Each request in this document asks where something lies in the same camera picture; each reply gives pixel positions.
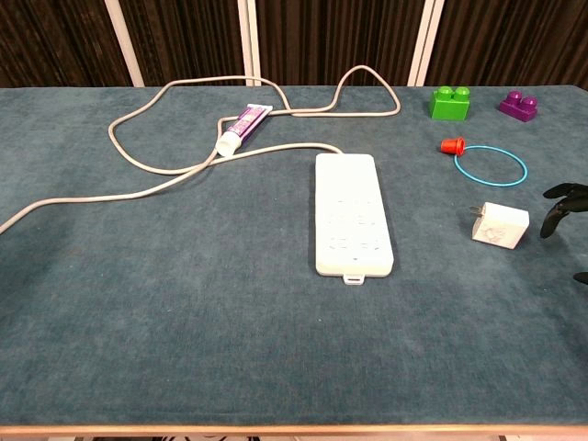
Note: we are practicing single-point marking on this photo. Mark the green toy building block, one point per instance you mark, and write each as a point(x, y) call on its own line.
point(448, 108)

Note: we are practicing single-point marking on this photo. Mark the white power strip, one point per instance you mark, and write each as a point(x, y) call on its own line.
point(349, 206)

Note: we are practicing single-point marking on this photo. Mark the dark slatted screen panel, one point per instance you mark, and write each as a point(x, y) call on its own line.
point(184, 41)
point(514, 41)
point(331, 37)
point(55, 41)

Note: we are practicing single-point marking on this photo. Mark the purple toy building block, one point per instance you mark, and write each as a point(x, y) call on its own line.
point(519, 110)

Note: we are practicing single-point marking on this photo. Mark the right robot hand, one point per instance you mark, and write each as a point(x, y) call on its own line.
point(572, 202)

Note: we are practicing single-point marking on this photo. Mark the purple and white toothpaste tube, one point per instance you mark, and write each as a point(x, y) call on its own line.
point(243, 124)

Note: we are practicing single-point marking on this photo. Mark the teal fabric table mat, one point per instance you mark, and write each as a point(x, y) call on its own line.
point(184, 298)

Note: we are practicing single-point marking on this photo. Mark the small red plastic cap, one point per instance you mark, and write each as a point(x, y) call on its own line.
point(452, 146)

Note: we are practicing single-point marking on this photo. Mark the white screen frame post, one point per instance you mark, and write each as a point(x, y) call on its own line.
point(425, 41)
point(124, 46)
point(248, 41)

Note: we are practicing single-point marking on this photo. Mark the white plug adapter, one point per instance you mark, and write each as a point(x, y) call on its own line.
point(498, 227)

